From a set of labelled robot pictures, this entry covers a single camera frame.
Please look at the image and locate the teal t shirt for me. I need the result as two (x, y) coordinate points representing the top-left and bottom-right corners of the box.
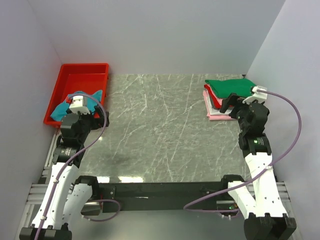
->
(50, 89), (103, 122)

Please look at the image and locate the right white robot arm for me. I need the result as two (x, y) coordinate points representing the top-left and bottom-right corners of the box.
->
(220, 93), (297, 240)

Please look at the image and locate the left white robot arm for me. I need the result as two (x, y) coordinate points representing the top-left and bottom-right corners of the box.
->
(19, 105), (110, 240)

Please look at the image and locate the green folded t shirt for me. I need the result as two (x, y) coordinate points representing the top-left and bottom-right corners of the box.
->
(205, 78), (256, 99)

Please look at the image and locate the red folded t shirt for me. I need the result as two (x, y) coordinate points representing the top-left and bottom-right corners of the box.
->
(204, 84), (223, 109)

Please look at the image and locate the light pink bottom t shirt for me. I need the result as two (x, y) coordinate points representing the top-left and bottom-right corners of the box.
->
(203, 90), (234, 121)

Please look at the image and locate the red plastic bin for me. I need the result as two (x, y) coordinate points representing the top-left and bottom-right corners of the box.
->
(43, 63), (109, 128)

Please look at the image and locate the black base beam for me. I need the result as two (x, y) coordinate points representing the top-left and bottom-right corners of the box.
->
(99, 181), (227, 211)

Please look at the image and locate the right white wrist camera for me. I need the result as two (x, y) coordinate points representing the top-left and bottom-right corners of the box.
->
(242, 85), (268, 105)

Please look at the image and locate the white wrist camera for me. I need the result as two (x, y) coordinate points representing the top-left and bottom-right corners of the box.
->
(68, 95), (91, 115)
(242, 85), (268, 105)

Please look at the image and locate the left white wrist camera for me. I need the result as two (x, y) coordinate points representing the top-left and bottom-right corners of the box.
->
(68, 95), (91, 115)

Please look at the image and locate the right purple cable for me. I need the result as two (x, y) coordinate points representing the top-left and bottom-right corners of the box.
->
(183, 90), (303, 215)

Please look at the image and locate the purple cable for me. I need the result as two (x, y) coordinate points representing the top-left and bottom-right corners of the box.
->
(183, 90), (303, 215)
(33, 92), (121, 240)

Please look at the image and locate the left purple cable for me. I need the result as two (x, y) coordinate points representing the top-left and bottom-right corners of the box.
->
(33, 92), (121, 240)

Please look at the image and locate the aluminium frame rail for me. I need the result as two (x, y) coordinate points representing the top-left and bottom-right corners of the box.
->
(26, 130), (60, 205)

